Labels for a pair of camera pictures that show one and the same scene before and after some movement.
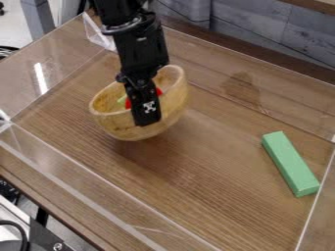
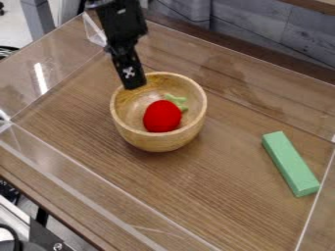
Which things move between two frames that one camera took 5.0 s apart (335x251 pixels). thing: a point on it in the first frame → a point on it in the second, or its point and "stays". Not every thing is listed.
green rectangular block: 295,170 stays
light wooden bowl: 114,118 → 129,105
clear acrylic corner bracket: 98,34 stays
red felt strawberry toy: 129,99 → 163,114
